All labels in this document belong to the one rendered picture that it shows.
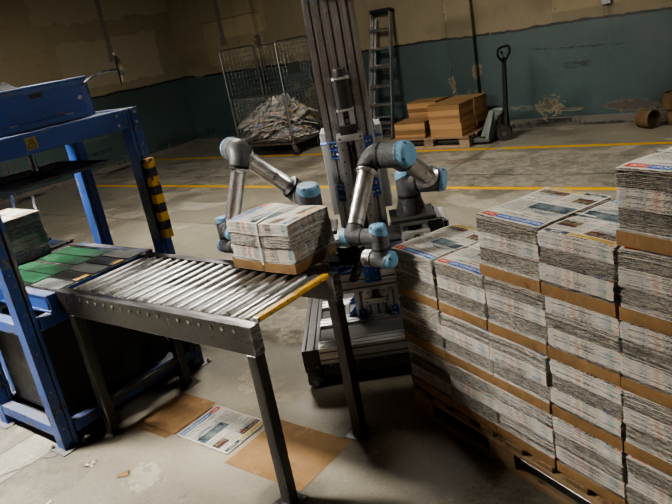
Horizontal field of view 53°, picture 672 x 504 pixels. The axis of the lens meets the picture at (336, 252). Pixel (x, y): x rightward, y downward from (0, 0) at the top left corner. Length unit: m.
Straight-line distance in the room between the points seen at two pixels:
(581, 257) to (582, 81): 7.32
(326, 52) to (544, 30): 6.25
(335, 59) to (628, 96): 6.24
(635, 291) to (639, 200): 0.27
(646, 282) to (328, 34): 2.03
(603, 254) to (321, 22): 1.93
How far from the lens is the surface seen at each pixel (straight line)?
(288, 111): 10.23
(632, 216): 1.96
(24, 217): 4.27
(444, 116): 8.98
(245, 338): 2.51
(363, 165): 2.95
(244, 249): 3.02
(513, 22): 9.60
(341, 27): 3.44
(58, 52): 12.32
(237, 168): 3.22
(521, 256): 2.31
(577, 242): 2.11
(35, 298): 3.63
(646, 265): 1.98
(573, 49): 9.35
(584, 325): 2.23
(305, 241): 2.88
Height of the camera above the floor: 1.77
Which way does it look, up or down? 18 degrees down
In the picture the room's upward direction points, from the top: 10 degrees counter-clockwise
